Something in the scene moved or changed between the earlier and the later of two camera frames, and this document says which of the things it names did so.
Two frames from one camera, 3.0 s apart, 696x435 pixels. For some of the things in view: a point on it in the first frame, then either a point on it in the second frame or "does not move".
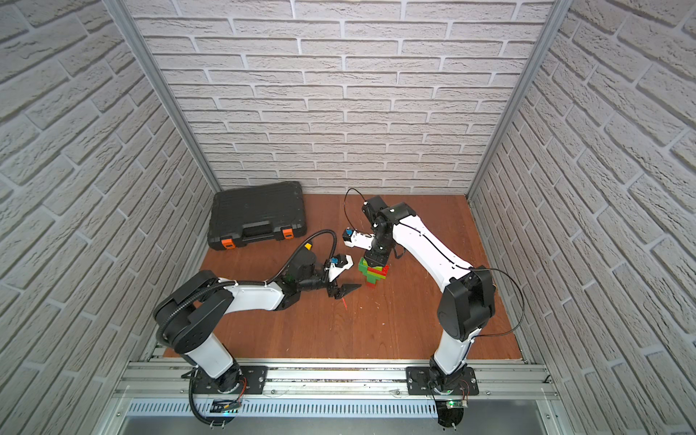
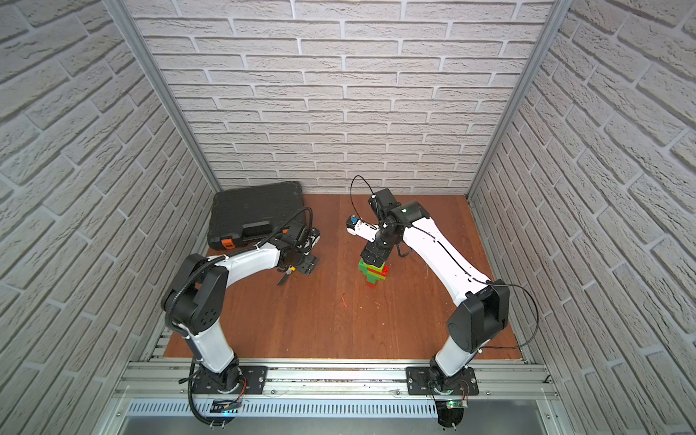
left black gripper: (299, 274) -> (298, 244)
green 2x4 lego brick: (370, 278) does not move
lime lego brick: (376, 275) does not move
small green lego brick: (362, 267) does not move
